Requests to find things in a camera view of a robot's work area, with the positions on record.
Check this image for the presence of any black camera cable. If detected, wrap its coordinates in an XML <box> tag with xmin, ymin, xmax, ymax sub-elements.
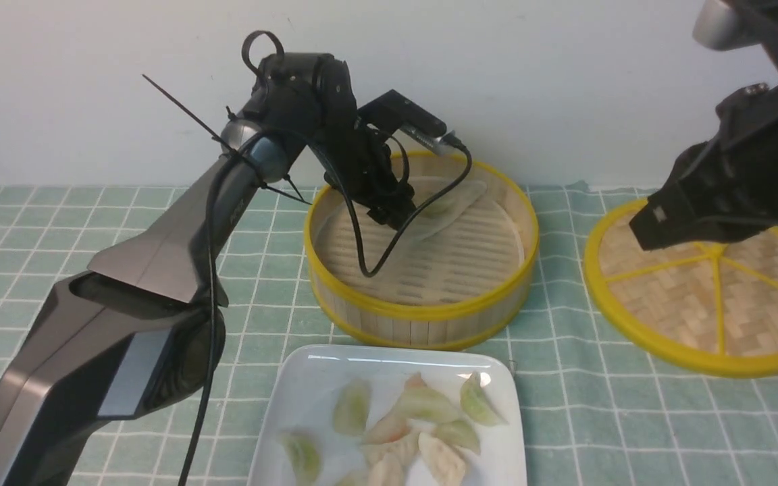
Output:
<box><xmin>178</xmin><ymin>128</ymin><xmax>473</xmax><ymax>486</ymax></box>

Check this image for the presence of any yellow rimmed bamboo steamer lid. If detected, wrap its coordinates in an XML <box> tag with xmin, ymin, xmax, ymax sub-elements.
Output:
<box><xmin>581</xmin><ymin>200</ymin><xmax>778</xmax><ymax>378</ymax></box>

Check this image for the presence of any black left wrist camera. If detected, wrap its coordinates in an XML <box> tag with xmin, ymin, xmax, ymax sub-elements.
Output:
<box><xmin>357</xmin><ymin>89</ymin><xmax>466</xmax><ymax>156</ymax></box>

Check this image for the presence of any white square plate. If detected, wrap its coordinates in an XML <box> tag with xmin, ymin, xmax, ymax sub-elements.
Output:
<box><xmin>248</xmin><ymin>345</ymin><xmax>528</xmax><ymax>485</ymax></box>

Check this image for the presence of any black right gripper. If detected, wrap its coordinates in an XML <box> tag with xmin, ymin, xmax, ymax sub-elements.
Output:
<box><xmin>629</xmin><ymin>83</ymin><xmax>778</xmax><ymax>251</ymax></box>

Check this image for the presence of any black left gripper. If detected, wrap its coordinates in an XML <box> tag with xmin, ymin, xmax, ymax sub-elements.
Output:
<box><xmin>325</xmin><ymin>124</ymin><xmax>416</xmax><ymax>230</ymax></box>

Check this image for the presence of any green checkered tablecloth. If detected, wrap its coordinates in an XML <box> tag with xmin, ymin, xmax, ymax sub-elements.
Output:
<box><xmin>0</xmin><ymin>184</ymin><xmax>778</xmax><ymax>485</ymax></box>

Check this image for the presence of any pink dumpling on plate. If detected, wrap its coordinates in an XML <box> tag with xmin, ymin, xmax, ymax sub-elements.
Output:
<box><xmin>361</xmin><ymin>398</ymin><xmax>413</xmax><ymax>445</ymax></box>

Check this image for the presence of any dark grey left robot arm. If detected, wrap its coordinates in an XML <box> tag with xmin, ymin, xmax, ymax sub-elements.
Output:
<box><xmin>0</xmin><ymin>52</ymin><xmax>446</xmax><ymax>485</ymax></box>

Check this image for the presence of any yellow rimmed bamboo steamer basket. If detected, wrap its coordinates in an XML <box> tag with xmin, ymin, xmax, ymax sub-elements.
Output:
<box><xmin>305</xmin><ymin>162</ymin><xmax>540</xmax><ymax>350</ymax></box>

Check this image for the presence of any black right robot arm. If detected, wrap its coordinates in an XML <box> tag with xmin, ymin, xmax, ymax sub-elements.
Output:
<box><xmin>629</xmin><ymin>1</ymin><xmax>778</xmax><ymax>251</ymax></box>

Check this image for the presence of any pale green steamed dumpling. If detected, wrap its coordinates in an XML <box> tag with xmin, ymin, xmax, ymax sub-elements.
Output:
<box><xmin>421</xmin><ymin>199</ymin><xmax>456</xmax><ymax>219</ymax></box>

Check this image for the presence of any pale green dumpling on plate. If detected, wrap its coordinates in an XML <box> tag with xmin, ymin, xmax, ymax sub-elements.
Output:
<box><xmin>392</xmin><ymin>387</ymin><xmax>463</xmax><ymax>424</ymax></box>

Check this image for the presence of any white pleated dumpling on plate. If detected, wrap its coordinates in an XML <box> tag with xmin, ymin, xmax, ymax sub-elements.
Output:
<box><xmin>419</xmin><ymin>433</ymin><xmax>467</xmax><ymax>485</ymax></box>

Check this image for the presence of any white steamer liner cloth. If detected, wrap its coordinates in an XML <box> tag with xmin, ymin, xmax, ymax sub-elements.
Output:
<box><xmin>390</xmin><ymin>180</ymin><xmax>488</xmax><ymax>258</ymax></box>

